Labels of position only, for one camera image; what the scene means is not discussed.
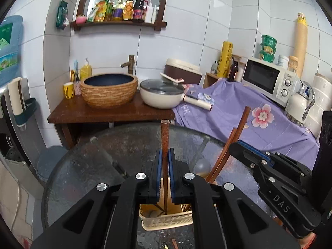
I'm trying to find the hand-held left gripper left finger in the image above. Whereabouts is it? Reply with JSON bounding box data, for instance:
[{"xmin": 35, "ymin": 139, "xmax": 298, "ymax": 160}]
[{"xmin": 31, "ymin": 148, "xmax": 164, "ymax": 249}]

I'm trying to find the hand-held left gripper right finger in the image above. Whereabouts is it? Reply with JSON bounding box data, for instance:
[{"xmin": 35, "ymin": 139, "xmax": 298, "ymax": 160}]
[{"xmin": 168, "ymin": 147, "xmax": 303, "ymax": 249}]

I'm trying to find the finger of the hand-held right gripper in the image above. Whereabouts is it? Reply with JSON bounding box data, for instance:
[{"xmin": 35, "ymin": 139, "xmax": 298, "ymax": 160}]
[
  {"xmin": 229, "ymin": 141, "xmax": 271, "ymax": 174},
  {"xmin": 237, "ymin": 139, "xmax": 313, "ymax": 178}
]

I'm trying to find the translucent plastic spoon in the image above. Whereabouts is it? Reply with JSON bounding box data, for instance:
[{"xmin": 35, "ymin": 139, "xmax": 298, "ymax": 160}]
[{"xmin": 194, "ymin": 158, "xmax": 211, "ymax": 174}]

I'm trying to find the cream plastic utensil holder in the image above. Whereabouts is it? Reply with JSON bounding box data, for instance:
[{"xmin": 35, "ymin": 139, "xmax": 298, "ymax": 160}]
[{"xmin": 139, "ymin": 172, "xmax": 208, "ymax": 231}]

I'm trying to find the purple floral cloth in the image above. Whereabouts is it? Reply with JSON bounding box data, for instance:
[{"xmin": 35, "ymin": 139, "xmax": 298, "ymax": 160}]
[{"xmin": 172, "ymin": 79, "xmax": 321, "ymax": 172}]

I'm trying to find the white kettle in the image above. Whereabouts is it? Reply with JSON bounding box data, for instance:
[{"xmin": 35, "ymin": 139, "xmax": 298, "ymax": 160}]
[{"xmin": 284, "ymin": 81, "xmax": 315, "ymax": 126}]

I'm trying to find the white microwave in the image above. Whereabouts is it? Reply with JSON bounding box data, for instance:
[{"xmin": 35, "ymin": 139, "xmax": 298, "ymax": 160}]
[{"xmin": 241, "ymin": 57, "xmax": 303, "ymax": 108}]

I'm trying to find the brown glass bottle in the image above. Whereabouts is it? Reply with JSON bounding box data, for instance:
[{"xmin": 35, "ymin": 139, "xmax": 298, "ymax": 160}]
[{"xmin": 227, "ymin": 58, "xmax": 239, "ymax": 82}]

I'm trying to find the white pot with glass lid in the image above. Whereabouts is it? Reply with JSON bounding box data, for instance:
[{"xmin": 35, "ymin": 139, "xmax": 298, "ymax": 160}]
[{"xmin": 140, "ymin": 79, "xmax": 214, "ymax": 112}]

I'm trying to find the wooden box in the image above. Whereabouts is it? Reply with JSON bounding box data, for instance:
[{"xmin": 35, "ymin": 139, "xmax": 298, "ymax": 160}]
[{"xmin": 202, "ymin": 72, "xmax": 226, "ymax": 89}]

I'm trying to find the jar with yellow contents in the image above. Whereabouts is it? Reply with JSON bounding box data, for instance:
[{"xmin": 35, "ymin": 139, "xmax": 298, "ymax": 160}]
[{"xmin": 288, "ymin": 55, "xmax": 299, "ymax": 73}]

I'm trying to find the yellow roll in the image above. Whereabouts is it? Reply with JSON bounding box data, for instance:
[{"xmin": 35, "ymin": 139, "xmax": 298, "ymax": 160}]
[{"xmin": 216, "ymin": 41, "xmax": 233, "ymax": 78}]

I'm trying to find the brown textured sink basin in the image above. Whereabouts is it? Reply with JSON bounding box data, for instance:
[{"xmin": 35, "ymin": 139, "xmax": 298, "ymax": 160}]
[{"xmin": 80, "ymin": 73, "xmax": 138, "ymax": 109}]

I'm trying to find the brown and white rice cooker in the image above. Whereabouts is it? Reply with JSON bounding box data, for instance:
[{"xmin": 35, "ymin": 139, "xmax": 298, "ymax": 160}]
[{"xmin": 165, "ymin": 58, "xmax": 203, "ymax": 86}]

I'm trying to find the white rice paddle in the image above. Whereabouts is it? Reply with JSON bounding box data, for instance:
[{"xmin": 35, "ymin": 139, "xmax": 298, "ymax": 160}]
[{"xmin": 160, "ymin": 73, "xmax": 183, "ymax": 84}]

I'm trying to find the dark wooden sink counter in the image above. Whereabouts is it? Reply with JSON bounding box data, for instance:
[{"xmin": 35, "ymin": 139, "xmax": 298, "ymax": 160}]
[{"xmin": 47, "ymin": 93, "xmax": 175, "ymax": 149}]

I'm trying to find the grey round stool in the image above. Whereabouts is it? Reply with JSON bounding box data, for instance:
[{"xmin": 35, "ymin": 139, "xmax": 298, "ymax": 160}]
[{"xmin": 36, "ymin": 145, "xmax": 69, "ymax": 182}]

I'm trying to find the sleeve of paper cups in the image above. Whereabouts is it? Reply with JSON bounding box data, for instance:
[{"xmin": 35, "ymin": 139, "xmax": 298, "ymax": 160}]
[{"xmin": 296, "ymin": 12, "xmax": 308, "ymax": 79}]

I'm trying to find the bronze faucet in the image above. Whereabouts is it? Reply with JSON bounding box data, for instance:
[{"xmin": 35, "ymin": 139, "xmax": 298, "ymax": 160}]
[{"xmin": 121, "ymin": 54, "xmax": 136, "ymax": 74}]

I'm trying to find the yellow cup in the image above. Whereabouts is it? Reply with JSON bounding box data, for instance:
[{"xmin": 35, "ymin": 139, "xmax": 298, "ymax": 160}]
[{"xmin": 63, "ymin": 82, "xmax": 76, "ymax": 99}]

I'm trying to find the yellow soap pump bottle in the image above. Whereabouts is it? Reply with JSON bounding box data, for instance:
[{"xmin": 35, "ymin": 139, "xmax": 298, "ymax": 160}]
[{"xmin": 80, "ymin": 57, "xmax": 92, "ymax": 80}]

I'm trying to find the teal cup holder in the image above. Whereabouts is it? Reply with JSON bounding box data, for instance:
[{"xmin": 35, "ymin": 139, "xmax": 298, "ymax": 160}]
[{"xmin": 13, "ymin": 97, "xmax": 39, "ymax": 126}]

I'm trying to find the grey water dispenser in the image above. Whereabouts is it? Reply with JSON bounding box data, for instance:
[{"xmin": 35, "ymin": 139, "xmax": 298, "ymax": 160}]
[{"xmin": 0, "ymin": 79, "xmax": 48, "ymax": 166}]

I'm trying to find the white paper cup tube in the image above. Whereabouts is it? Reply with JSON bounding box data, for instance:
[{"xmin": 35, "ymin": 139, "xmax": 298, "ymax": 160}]
[{"xmin": 8, "ymin": 77, "xmax": 26, "ymax": 116}]

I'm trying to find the wooden framed mirror shelf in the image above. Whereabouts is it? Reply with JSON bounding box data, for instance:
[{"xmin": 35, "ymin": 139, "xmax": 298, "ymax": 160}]
[{"xmin": 70, "ymin": 0, "xmax": 175, "ymax": 32}]

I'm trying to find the dark soy sauce bottle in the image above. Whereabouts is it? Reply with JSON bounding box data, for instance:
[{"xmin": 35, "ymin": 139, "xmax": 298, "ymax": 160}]
[{"xmin": 132, "ymin": 0, "xmax": 146, "ymax": 22}]

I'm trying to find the amber bottle with yellow label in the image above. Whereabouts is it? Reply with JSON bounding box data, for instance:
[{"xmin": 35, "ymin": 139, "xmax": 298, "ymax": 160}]
[{"xmin": 123, "ymin": 0, "xmax": 134, "ymax": 21}]

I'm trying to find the bottle with purple label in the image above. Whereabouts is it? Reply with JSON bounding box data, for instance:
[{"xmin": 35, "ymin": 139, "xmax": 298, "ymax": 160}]
[{"xmin": 113, "ymin": 0, "xmax": 124, "ymax": 21}]

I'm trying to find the green oil bottle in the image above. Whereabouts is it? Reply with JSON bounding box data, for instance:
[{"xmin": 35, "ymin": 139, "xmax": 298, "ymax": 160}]
[{"xmin": 105, "ymin": 0, "xmax": 115, "ymax": 22}]

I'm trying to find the yellow snack packet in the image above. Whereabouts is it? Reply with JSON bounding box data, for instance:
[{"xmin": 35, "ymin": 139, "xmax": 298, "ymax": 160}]
[{"xmin": 93, "ymin": 0, "xmax": 108, "ymax": 22}]

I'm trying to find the green hanging packet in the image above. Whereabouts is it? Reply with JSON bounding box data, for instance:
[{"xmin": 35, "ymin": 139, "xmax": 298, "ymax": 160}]
[{"xmin": 56, "ymin": 0, "xmax": 69, "ymax": 30}]

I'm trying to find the blue water jug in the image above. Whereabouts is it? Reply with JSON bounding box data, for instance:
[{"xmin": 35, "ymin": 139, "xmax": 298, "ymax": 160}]
[{"xmin": 0, "ymin": 15, "xmax": 24, "ymax": 87}]

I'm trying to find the white cable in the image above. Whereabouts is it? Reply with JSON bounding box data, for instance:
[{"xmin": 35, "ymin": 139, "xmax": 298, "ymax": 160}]
[{"xmin": 14, "ymin": 179, "xmax": 21, "ymax": 226}]

